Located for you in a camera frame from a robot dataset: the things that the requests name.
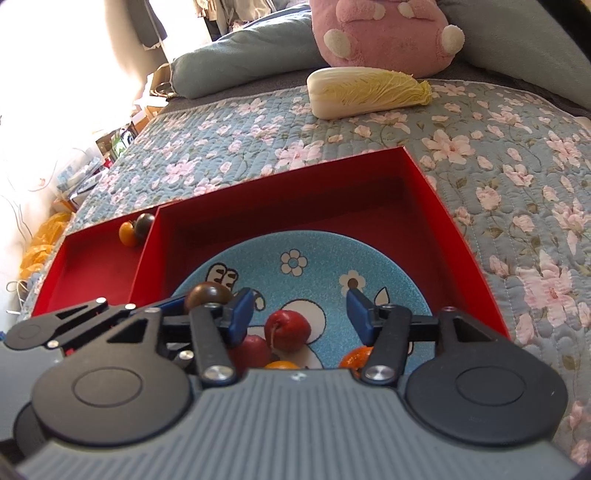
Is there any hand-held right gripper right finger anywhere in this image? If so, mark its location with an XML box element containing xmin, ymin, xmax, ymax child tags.
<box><xmin>345</xmin><ymin>288</ymin><xmax>492</xmax><ymax>386</ymax></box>

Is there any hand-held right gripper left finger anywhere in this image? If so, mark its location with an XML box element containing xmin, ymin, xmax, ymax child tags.
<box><xmin>106</xmin><ymin>287</ymin><xmax>256</xmax><ymax>388</ymax></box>

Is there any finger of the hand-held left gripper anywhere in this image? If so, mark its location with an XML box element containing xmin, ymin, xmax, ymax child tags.
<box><xmin>4</xmin><ymin>295</ymin><xmax>188</xmax><ymax>352</ymax></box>
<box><xmin>161</xmin><ymin>342</ymin><xmax>200</xmax><ymax>370</ymax></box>

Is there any large dark tomato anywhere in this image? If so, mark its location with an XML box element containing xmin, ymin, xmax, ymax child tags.
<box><xmin>185</xmin><ymin>282</ymin><xmax>234</xmax><ymax>317</ymax></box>

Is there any large red fruit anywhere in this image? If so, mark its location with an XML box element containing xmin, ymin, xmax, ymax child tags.
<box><xmin>228</xmin><ymin>335</ymin><xmax>273</xmax><ymax>376</ymax></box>

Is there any mandarin with green calyx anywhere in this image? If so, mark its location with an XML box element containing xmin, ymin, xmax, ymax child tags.
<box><xmin>339</xmin><ymin>346</ymin><xmax>375</xmax><ymax>370</ymax></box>

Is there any small red fruit with stem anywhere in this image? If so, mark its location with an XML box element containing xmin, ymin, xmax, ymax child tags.
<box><xmin>264</xmin><ymin>310</ymin><xmax>311</xmax><ymax>354</ymax></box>

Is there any blue cartoon plate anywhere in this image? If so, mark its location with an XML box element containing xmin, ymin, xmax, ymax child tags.
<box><xmin>171</xmin><ymin>231</ymin><xmax>435</xmax><ymax>371</ymax></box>

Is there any shallow red cardboard box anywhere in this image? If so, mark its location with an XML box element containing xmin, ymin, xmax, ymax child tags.
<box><xmin>31</xmin><ymin>207</ymin><xmax>160</xmax><ymax>319</ymax></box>

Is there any deep red cardboard box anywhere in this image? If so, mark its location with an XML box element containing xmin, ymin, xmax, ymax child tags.
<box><xmin>129</xmin><ymin>145</ymin><xmax>511</xmax><ymax>370</ymax></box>

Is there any small dark tomato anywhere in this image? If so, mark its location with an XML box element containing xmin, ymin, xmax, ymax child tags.
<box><xmin>134</xmin><ymin>213</ymin><xmax>156</xmax><ymax>241</ymax></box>

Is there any yellow plastic bag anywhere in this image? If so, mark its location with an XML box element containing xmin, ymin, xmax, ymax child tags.
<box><xmin>18</xmin><ymin>211</ymin><xmax>75</xmax><ymax>278</ymax></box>

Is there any floral quilted blanket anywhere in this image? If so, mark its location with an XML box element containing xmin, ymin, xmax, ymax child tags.
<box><xmin>21</xmin><ymin>78</ymin><xmax>591</xmax><ymax>467</ymax></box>

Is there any open brown cardboard box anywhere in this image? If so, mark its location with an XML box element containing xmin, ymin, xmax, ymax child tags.
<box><xmin>139</xmin><ymin>64</ymin><xmax>177</xmax><ymax>120</ymax></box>

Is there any napa cabbage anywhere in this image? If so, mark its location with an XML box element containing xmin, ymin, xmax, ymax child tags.
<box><xmin>307</xmin><ymin>67</ymin><xmax>433</xmax><ymax>120</ymax></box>

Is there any grey-blue pillow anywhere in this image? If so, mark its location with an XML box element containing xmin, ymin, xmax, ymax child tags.
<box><xmin>438</xmin><ymin>0</ymin><xmax>591</xmax><ymax>116</ymax></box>
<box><xmin>171</xmin><ymin>11</ymin><xmax>324</xmax><ymax>100</ymax></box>

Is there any pink plush toy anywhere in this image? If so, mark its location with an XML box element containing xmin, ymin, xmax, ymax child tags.
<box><xmin>309</xmin><ymin>0</ymin><xmax>465</xmax><ymax>79</ymax></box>

